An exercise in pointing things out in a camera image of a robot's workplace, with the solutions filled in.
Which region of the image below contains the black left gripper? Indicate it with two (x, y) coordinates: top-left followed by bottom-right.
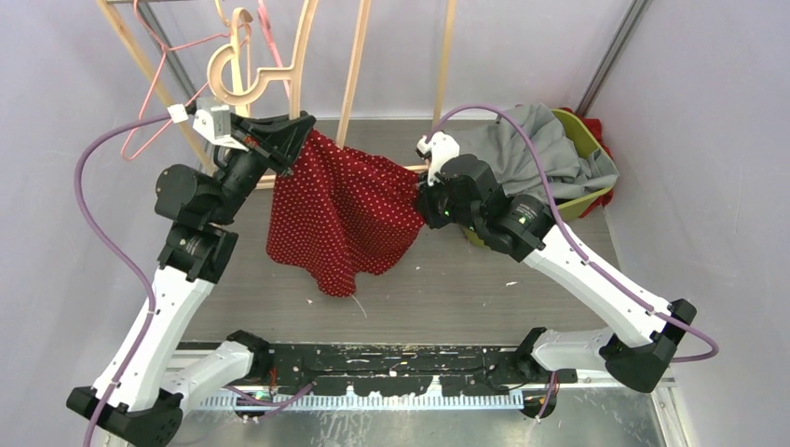
(207, 111), (312, 225)

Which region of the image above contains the wooden hanger of purple skirt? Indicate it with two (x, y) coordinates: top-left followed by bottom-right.
(207, 0), (253, 104)

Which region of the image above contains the red polka dot skirt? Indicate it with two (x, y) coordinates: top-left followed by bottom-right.
(266, 129), (425, 297)

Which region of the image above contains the grey skirt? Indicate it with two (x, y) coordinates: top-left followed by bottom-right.
(448, 103), (620, 203)

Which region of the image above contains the pink hanger of grey skirt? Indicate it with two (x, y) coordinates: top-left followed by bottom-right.
(256, 0), (284, 68)

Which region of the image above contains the pink wire hanger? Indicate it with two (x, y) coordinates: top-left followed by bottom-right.
(119, 0), (231, 163)

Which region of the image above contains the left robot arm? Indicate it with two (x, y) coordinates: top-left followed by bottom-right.
(66, 111), (316, 446)

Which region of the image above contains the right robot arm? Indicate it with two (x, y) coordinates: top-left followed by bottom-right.
(416, 155), (697, 393)

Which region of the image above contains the olive green plastic basket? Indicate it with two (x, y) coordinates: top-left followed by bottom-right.
(460, 108), (619, 250)

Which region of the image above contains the wooden clothes rack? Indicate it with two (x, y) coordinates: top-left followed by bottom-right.
(93, 0), (460, 193)

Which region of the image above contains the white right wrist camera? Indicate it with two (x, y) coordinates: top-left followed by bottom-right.
(415, 131), (460, 186)

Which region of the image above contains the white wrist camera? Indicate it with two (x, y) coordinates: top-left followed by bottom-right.
(415, 131), (460, 186)
(167, 97), (248, 151)

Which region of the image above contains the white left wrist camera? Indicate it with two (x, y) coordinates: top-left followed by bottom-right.
(167, 97), (248, 151)

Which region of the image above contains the metal corner rail left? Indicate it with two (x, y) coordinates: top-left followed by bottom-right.
(135, 1), (198, 98)

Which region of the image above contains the metal corner rail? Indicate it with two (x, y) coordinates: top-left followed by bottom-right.
(575, 0), (653, 116)
(135, 1), (198, 98)

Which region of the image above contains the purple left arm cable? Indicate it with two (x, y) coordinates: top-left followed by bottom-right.
(74, 113), (180, 447)

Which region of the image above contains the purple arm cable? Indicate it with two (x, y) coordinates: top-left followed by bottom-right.
(74, 113), (180, 447)
(429, 103), (721, 364)

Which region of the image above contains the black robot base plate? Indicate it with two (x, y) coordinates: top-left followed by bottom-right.
(166, 343), (579, 399)

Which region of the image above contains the metal corner rail right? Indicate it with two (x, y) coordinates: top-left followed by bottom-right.
(575, 0), (653, 116)

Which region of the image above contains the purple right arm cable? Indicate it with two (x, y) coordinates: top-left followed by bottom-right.
(429, 103), (721, 364)

